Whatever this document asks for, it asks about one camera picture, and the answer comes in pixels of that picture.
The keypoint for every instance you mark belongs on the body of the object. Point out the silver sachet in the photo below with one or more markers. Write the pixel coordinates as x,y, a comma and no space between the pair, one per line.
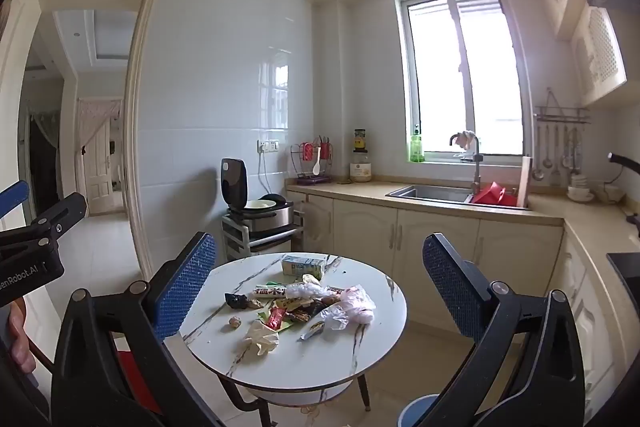
312,332

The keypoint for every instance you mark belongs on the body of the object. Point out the crumpled white tissue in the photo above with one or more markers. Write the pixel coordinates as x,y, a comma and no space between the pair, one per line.
262,337

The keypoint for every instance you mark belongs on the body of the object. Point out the stack of white bowls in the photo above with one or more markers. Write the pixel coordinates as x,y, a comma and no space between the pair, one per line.
580,193

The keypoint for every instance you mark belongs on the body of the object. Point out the cream upper cabinets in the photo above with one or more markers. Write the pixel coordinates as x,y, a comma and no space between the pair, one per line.
600,57

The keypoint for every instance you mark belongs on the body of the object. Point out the black cooktop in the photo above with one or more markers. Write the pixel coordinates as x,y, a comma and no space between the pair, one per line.
627,272

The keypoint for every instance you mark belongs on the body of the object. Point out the small black wrapper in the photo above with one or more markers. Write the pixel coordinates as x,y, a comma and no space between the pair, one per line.
235,301

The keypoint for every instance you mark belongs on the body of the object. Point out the sliding window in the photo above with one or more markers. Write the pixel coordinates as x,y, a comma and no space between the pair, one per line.
435,82

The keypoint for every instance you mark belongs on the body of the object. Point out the wooden cutting board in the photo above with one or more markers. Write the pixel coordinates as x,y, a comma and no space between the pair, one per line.
523,182

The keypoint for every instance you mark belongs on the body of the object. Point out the red utensil holder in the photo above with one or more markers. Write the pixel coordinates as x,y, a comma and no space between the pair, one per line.
325,151

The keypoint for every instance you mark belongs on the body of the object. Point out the round marble table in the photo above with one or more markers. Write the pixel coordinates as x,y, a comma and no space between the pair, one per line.
350,357

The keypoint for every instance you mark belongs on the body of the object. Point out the metal utensil rail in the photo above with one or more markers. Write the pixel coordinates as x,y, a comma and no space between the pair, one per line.
560,112

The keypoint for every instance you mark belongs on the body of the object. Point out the glass jar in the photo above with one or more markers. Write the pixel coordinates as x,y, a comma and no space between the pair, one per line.
361,172

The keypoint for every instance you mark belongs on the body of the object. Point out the green plastic bottle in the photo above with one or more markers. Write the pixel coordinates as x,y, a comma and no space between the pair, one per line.
417,149

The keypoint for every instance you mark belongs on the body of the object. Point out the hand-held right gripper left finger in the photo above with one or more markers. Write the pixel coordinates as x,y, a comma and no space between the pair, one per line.
187,287

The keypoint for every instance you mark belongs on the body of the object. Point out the pale cloth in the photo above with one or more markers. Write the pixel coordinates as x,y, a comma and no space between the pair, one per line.
467,138

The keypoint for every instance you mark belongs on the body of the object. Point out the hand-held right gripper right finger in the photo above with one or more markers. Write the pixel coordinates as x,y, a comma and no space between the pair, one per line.
450,287

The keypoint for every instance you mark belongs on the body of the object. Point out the blue trash bin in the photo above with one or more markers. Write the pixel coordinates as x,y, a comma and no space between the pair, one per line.
417,414

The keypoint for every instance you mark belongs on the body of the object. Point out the dark lid sauce bottle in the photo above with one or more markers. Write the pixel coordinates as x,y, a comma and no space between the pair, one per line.
360,141

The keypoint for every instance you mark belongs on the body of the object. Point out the red stool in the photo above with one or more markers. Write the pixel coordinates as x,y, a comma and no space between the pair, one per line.
127,357

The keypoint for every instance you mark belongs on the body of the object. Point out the brown walnut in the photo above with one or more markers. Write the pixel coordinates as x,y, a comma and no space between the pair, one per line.
235,322

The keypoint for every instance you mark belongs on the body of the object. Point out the white wall socket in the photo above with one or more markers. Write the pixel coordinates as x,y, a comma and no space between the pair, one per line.
268,146

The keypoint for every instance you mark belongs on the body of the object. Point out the person's left hand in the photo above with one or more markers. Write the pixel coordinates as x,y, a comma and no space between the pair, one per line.
20,332

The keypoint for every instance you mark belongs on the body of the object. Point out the red bowl in sink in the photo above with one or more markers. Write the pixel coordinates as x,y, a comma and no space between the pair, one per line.
492,196

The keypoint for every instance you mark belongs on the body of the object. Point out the metal faucet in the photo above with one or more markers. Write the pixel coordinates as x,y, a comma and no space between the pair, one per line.
476,167

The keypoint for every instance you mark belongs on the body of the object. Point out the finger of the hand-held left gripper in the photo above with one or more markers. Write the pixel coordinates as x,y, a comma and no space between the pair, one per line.
70,209
15,199

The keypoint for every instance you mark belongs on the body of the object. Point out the red white striped wrapper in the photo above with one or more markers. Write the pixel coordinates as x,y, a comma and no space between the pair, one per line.
270,291

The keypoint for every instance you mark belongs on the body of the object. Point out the cream kitchen counter cabinet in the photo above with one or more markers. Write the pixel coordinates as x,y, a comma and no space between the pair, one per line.
440,247

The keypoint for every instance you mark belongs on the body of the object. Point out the pink white plastic bag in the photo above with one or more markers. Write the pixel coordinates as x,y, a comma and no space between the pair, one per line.
357,307

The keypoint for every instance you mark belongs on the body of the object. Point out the black silver rice cooker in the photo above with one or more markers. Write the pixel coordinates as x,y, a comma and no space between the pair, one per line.
270,217

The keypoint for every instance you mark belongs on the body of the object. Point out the white door frame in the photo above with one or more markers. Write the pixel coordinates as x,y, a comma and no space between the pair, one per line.
132,132

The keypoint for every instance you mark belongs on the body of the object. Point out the white rice spoon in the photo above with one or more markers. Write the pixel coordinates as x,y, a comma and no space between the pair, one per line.
316,168

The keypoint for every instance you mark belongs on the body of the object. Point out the white storage cart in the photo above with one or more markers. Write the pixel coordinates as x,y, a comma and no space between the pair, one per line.
235,237

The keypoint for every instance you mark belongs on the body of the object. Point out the green white milk carton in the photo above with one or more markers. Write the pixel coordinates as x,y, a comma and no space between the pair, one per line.
302,266

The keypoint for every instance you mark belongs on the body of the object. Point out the green wrapper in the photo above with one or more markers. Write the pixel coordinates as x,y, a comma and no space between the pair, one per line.
286,326

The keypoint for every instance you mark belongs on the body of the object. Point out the steel sink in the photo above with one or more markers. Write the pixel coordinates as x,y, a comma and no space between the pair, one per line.
430,193

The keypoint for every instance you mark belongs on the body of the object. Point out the row of hanging metal utensils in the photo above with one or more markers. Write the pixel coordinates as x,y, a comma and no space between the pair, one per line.
537,174

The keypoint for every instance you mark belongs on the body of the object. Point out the white panelled door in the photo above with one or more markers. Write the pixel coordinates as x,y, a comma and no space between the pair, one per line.
97,177

